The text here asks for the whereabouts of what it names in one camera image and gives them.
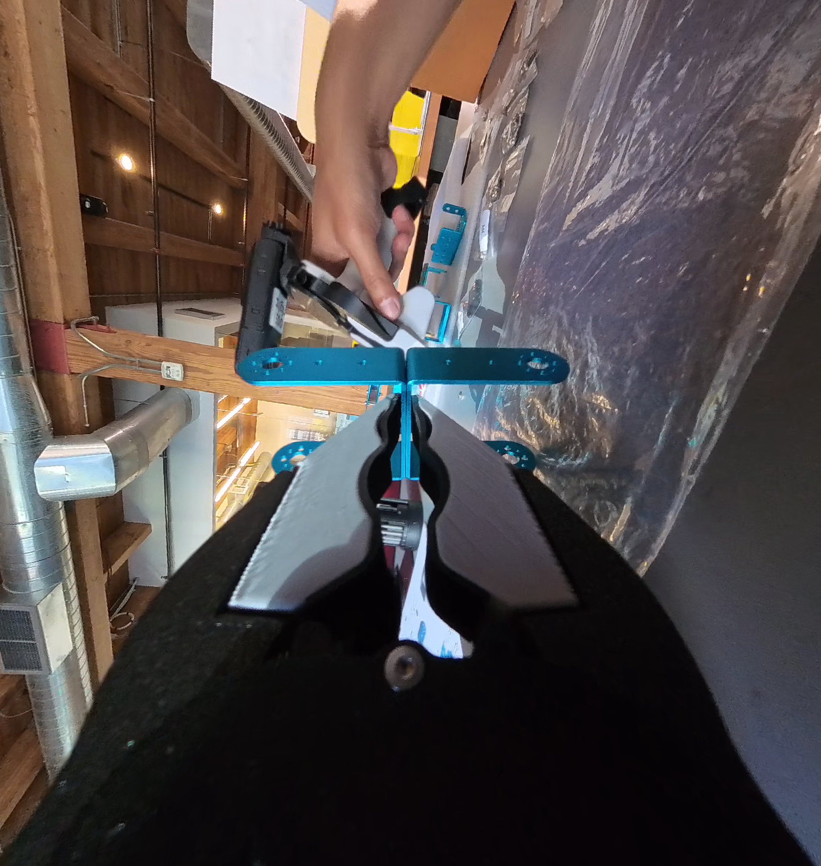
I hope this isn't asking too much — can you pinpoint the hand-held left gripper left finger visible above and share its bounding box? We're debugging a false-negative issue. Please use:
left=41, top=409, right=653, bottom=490
left=228, top=393, right=406, bottom=621

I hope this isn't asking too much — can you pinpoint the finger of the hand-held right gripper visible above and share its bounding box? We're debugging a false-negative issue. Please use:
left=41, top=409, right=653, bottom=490
left=384, top=281, right=443, bottom=342
left=332, top=285, right=405, bottom=343

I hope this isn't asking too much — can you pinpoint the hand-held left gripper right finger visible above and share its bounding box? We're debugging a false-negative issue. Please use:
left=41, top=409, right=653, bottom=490
left=411, top=397, right=581, bottom=617

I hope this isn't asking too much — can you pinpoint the blue metal bracket assembly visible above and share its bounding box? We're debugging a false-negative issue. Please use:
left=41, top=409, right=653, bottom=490
left=234, top=345, right=571, bottom=484

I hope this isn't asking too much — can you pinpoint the person's right forearm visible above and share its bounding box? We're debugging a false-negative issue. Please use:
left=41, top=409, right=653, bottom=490
left=312, top=0, right=466, bottom=157

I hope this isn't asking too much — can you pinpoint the person's right hand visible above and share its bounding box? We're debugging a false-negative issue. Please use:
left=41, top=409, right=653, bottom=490
left=307, top=140, right=420, bottom=322

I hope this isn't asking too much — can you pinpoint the wooden ceiling beam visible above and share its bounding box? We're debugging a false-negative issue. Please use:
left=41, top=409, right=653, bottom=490
left=32, top=316, right=384, bottom=416

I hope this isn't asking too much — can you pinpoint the white cabinet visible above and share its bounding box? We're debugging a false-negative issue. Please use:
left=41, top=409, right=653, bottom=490
left=104, top=298, right=272, bottom=552

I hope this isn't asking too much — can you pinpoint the yellow bin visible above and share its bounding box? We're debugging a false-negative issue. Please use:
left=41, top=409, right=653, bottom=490
left=387, top=88, right=429, bottom=186

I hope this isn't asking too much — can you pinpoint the white hanging panel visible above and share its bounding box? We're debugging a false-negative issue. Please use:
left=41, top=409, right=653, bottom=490
left=211, top=0, right=341, bottom=125

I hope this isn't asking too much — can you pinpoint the wooden partition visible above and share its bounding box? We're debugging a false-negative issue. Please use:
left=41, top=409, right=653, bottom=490
left=408, top=0, right=520, bottom=105

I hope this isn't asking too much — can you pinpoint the large clear plastic bag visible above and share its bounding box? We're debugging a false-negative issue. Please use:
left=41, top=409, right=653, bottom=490
left=468, top=0, right=821, bottom=572

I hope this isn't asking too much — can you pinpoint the grey vent grille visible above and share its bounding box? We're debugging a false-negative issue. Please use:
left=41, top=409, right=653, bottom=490
left=0, top=593, right=55, bottom=677

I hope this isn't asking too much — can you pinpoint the perforated blue metal bracket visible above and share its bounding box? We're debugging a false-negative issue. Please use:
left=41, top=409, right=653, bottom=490
left=427, top=203, right=470, bottom=267

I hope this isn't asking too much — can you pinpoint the black ribbed handle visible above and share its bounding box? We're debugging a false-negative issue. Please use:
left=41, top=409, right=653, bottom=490
left=376, top=497, right=426, bottom=552

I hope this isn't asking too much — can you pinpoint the silver ventilation duct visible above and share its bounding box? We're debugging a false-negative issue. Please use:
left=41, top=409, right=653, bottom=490
left=0, top=41, right=198, bottom=779

